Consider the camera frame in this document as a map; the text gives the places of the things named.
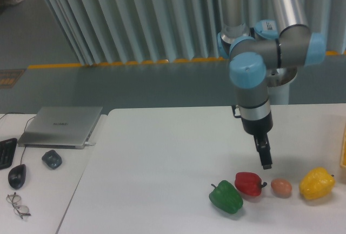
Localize silver closed laptop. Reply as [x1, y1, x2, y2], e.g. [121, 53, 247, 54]
[17, 106, 102, 149]

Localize thin frame eyeglasses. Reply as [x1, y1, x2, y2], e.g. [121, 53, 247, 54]
[6, 192, 31, 219]

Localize black keyboard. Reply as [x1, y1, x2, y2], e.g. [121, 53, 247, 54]
[0, 138, 17, 170]

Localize white folding partition screen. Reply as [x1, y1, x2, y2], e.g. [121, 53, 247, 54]
[45, 0, 345, 68]

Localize green bell pepper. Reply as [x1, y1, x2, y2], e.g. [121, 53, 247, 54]
[209, 180, 243, 215]

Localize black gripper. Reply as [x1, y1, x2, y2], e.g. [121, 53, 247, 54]
[241, 113, 273, 170]

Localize red bell pepper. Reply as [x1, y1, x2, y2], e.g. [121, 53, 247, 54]
[235, 172, 268, 197]

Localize yellow bell pepper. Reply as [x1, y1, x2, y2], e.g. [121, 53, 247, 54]
[299, 167, 335, 200]

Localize black mouse cable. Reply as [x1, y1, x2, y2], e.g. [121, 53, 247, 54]
[0, 112, 37, 166]

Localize dark grey small case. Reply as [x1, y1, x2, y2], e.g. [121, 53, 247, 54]
[42, 150, 62, 170]

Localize black computer mouse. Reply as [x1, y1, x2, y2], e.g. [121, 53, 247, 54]
[8, 164, 26, 190]

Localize brown egg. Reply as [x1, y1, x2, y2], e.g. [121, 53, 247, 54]
[271, 178, 292, 197]

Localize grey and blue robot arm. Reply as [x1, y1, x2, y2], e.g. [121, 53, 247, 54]
[217, 0, 326, 169]

